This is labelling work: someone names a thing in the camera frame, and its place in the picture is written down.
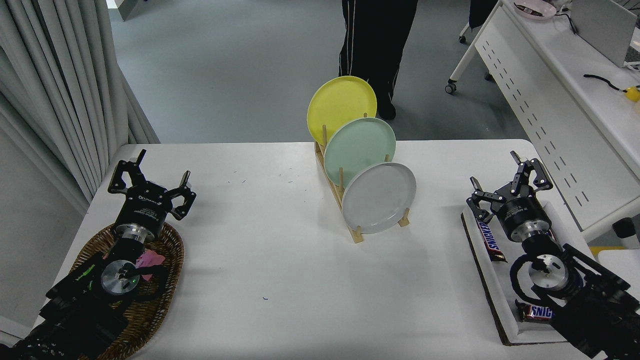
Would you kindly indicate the yellow plate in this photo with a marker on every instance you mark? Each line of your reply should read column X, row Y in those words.
column 340, row 105

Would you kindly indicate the grey curtain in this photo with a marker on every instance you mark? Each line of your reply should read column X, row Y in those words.
column 50, row 75

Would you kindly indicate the grey plate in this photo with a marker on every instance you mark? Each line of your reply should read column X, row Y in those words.
column 380, row 197

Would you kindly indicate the pale green plate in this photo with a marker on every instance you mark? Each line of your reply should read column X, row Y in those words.
column 357, row 147

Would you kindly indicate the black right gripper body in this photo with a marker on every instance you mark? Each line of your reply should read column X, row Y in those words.
column 525, row 215

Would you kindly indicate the black cylinder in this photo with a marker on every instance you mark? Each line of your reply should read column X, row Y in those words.
column 626, row 231

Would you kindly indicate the grey laptop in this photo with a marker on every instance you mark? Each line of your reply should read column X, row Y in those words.
column 602, row 27

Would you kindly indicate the brown wicker basket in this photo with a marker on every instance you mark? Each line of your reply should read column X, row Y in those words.
column 167, row 280

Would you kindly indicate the pink bowl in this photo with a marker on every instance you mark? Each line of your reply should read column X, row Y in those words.
column 535, row 9

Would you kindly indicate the Snickers bar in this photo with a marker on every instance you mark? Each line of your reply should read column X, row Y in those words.
column 537, row 312
column 491, row 242

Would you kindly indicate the white foam tray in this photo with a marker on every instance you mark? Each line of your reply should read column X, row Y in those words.
column 495, row 280

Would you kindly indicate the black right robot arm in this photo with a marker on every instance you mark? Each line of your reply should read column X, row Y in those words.
column 600, row 310

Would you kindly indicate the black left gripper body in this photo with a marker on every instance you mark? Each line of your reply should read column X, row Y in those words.
column 145, row 207

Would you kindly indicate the grey cabinet corner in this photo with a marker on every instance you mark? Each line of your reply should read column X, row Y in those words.
column 125, row 7

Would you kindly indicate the long white desk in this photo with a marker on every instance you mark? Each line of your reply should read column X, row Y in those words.
column 550, row 75

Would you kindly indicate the yellow plug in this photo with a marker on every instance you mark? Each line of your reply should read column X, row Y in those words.
column 633, row 94

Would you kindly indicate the pink crumpled wrapper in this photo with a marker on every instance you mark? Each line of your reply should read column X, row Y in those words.
column 150, row 260

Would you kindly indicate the wooden plate rack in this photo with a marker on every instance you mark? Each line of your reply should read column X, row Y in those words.
column 356, row 235

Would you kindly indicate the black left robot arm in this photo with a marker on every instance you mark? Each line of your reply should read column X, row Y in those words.
column 75, row 310

